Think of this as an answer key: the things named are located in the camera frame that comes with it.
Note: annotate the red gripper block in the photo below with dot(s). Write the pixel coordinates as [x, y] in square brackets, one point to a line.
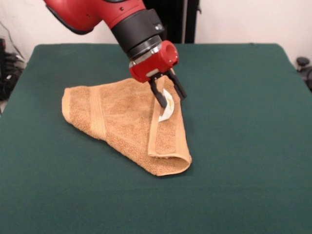
[153, 65]

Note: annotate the tan terry towel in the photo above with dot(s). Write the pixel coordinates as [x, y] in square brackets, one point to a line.
[122, 117]

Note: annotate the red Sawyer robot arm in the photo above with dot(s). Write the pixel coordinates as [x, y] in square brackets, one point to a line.
[136, 31]

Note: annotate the black stand column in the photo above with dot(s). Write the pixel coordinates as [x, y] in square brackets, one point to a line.
[187, 22]

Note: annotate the dark green table cloth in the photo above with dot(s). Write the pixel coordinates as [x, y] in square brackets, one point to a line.
[73, 182]

